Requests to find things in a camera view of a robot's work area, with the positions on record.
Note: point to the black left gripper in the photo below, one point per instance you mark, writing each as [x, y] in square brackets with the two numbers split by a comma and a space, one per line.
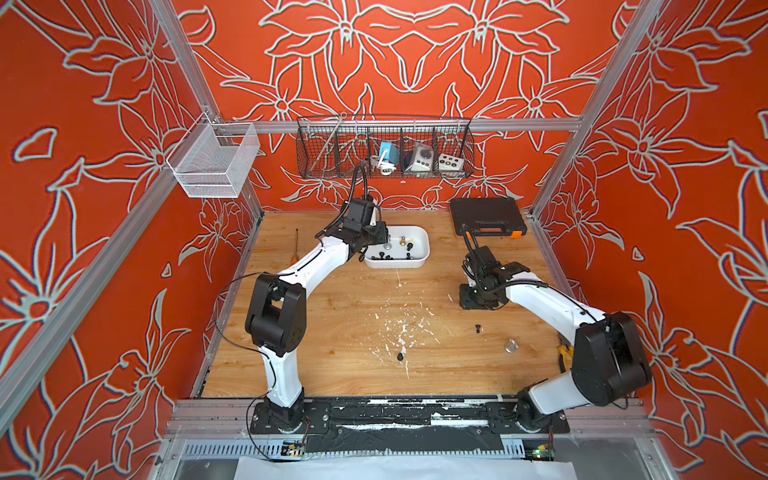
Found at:
[381, 233]

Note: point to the orange handled screwdriver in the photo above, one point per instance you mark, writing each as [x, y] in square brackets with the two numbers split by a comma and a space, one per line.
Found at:
[295, 256]

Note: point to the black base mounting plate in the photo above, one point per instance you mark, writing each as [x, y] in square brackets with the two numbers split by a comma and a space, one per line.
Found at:
[401, 425]

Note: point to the clear plastic wall bin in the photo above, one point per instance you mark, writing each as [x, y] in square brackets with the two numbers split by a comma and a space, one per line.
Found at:
[206, 168]

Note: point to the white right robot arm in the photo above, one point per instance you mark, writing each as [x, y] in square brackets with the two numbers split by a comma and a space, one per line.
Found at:
[608, 360]

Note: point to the white plastic storage box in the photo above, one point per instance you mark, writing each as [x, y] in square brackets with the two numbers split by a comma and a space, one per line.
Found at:
[420, 252]

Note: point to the white dotted box in basket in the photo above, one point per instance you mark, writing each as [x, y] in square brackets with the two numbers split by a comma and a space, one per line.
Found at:
[449, 164]

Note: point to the black wire wall basket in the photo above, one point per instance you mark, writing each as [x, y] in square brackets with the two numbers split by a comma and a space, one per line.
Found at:
[337, 146]

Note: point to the white device in basket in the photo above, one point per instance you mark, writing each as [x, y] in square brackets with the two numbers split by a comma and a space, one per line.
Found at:
[421, 159]

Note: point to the blue box in basket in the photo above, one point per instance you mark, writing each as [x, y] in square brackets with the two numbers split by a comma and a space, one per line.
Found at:
[386, 161]

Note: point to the yellow handled pliers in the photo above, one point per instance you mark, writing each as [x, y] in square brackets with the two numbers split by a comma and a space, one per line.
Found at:
[565, 357]

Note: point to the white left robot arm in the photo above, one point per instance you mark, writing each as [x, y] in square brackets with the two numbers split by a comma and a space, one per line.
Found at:
[277, 314]

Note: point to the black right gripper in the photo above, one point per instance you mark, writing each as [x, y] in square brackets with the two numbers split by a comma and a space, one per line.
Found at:
[466, 303]

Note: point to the black tool case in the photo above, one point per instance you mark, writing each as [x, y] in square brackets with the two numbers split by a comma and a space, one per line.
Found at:
[500, 217]

